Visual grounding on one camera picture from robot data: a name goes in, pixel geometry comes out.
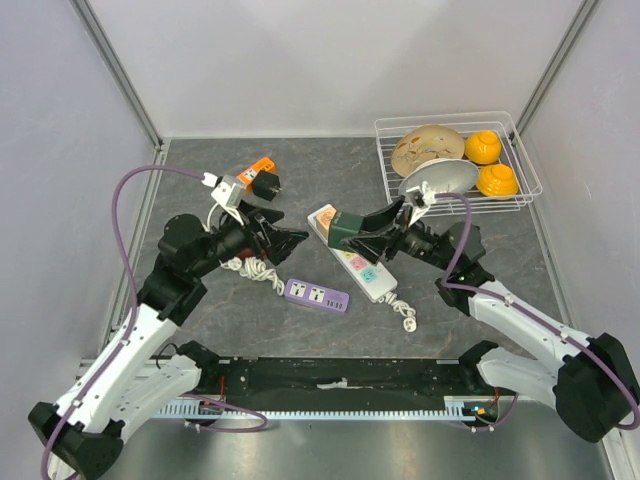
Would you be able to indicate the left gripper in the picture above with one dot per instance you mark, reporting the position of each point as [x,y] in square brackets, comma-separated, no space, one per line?
[249,213]

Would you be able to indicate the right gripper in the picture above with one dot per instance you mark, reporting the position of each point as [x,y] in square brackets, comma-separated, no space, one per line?
[374,245]

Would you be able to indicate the dark green cube socket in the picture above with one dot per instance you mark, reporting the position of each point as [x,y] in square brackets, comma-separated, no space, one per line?
[343,225]

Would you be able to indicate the black cube socket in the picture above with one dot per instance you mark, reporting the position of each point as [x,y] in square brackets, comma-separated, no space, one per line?
[266,185]

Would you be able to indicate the white multicolour power strip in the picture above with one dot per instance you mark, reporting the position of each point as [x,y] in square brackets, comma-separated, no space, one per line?
[375,281]

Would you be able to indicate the beige cube socket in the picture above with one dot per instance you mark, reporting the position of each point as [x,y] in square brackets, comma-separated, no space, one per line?
[323,220]

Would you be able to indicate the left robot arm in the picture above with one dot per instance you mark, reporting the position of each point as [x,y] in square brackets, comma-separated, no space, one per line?
[88,426]

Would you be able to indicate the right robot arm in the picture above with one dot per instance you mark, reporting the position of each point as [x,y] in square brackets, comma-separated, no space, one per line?
[588,381]

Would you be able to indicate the red-brown cube socket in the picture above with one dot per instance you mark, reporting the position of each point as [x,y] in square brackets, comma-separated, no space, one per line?
[245,254]

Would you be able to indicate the orange power strip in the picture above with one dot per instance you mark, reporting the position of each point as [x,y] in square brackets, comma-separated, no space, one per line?
[248,175]

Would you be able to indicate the purple power strip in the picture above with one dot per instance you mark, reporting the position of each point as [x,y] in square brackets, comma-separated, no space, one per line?
[316,296]

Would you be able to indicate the grey white plate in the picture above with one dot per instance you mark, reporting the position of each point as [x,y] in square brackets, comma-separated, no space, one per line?
[442,176]

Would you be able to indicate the beige floral plate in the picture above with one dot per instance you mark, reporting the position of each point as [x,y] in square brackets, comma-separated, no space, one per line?
[424,144]

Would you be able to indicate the lower yellow bowl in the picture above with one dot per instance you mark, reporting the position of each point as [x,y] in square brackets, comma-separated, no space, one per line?
[497,180]

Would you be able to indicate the yellow bowl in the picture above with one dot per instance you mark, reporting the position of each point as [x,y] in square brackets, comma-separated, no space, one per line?
[483,147]
[497,180]

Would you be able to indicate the upper yellow bowl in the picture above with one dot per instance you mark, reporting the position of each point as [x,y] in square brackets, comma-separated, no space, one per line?
[483,147]

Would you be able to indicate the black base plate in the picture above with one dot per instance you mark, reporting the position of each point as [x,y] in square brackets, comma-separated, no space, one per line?
[337,385]

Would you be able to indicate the slotted cable duct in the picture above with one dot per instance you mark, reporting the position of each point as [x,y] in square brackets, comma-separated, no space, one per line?
[195,410]

